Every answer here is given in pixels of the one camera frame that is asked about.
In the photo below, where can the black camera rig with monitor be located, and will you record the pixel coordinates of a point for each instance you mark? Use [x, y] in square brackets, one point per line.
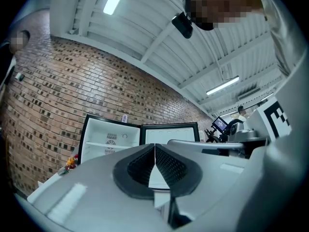
[220, 124]

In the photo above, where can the ceiling air vent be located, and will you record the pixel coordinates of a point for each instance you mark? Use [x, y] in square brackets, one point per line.
[248, 93]

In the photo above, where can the person's face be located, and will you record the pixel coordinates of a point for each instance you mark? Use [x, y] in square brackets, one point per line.
[222, 4]

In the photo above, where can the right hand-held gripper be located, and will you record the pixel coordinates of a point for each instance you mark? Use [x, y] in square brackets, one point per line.
[260, 129]

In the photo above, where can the ceiling tube light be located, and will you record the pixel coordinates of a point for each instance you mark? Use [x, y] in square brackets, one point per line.
[222, 85]

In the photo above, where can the black wall device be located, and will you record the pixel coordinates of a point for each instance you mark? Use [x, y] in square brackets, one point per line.
[22, 77]

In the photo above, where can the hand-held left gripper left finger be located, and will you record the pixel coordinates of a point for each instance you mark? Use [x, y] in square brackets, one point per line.
[96, 190]

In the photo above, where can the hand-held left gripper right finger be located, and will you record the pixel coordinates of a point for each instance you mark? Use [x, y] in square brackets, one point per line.
[212, 178]

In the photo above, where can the white wall switch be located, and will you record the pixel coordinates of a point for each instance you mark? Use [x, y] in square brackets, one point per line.
[18, 76]

